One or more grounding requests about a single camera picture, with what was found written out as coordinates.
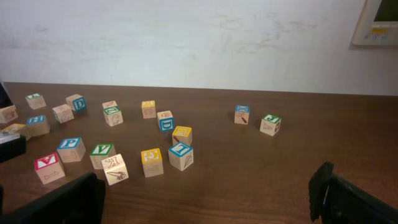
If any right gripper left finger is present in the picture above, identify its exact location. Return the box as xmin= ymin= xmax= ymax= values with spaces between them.
xmin=1 ymin=173 xmax=106 ymax=224

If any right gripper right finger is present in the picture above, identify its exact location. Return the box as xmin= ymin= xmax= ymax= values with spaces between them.
xmin=308 ymin=162 xmax=397 ymax=224

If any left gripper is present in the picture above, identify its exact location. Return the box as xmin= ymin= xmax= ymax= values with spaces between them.
xmin=0 ymin=136 xmax=27 ymax=162

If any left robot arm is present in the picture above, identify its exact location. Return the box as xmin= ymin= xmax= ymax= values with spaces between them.
xmin=1 ymin=84 xmax=26 ymax=163

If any blue H block centre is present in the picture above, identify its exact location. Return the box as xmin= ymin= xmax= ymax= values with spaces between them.
xmin=26 ymin=115 xmax=50 ymax=137

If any yellow block upper left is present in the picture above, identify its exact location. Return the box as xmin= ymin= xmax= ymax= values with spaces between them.
xmin=0 ymin=105 xmax=18 ymax=123

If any red V block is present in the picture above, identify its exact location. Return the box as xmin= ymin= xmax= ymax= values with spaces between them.
xmin=34 ymin=152 xmax=65 ymax=184

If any white wooden picture block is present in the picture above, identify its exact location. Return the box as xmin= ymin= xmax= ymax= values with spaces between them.
xmin=101 ymin=154 xmax=129 ymax=185

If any blue P block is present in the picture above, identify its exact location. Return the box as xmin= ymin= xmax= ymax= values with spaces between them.
xmin=57 ymin=137 xmax=86 ymax=163

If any green V block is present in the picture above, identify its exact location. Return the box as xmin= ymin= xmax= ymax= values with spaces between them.
xmin=90 ymin=144 xmax=116 ymax=169

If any green L block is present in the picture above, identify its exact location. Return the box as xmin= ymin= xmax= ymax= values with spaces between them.
xmin=25 ymin=93 xmax=47 ymax=110

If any wooden block green side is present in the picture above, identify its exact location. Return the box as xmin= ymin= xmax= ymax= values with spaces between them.
xmin=52 ymin=104 xmax=74 ymax=123

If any yellow E block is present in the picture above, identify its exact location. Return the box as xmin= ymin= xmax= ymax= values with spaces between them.
xmin=141 ymin=148 xmax=164 ymax=177

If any wooden block blue D side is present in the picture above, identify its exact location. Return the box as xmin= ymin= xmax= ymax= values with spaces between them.
xmin=66 ymin=94 xmax=87 ymax=111

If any green Z block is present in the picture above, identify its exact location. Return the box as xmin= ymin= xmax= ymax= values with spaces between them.
xmin=103 ymin=106 xmax=123 ymax=127

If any green J block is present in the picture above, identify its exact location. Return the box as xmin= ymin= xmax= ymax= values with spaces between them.
xmin=259 ymin=114 xmax=282 ymax=136

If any plain wooden block centre top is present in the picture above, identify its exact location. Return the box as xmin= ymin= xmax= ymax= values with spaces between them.
xmin=102 ymin=101 xmax=117 ymax=109

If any blue I block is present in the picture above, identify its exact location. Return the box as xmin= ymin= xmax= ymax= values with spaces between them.
xmin=169 ymin=142 xmax=193 ymax=171

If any yellow block top centre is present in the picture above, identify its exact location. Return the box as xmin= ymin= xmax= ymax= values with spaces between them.
xmin=141 ymin=100 xmax=157 ymax=119

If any wooden block blue D front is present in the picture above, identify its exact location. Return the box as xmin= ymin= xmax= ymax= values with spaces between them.
xmin=157 ymin=111 xmax=175 ymax=132

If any yellow block right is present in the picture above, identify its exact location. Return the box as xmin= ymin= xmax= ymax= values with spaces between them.
xmin=172 ymin=126 xmax=192 ymax=146

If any blue X block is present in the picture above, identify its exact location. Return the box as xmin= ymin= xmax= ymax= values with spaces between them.
xmin=234 ymin=105 xmax=250 ymax=124

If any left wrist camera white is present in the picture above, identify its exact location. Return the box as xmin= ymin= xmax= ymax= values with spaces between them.
xmin=0 ymin=132 xmax=21 ymax=144

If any beige wall control panel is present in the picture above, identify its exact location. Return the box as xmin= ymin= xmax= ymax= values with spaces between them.
xmin=351 ymin=0 xmax=397 ymax=46

